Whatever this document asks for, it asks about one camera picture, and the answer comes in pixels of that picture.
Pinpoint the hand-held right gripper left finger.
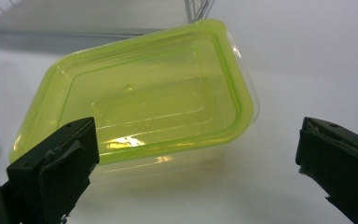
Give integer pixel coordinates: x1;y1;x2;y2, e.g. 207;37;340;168
1;117;101;224

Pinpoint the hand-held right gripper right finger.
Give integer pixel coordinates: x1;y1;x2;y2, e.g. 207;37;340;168
295;117;358;224

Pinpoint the white flat tray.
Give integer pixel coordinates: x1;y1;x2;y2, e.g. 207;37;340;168
0;0;191;37

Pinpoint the metal wire rack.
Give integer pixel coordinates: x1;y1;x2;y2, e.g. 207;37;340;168
185;0;215;23

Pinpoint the green-lidded plastic container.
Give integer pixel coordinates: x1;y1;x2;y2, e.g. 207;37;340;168
8;18;255;166

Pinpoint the clear plastic food container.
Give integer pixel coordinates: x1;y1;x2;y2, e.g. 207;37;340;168
89;30;261;185

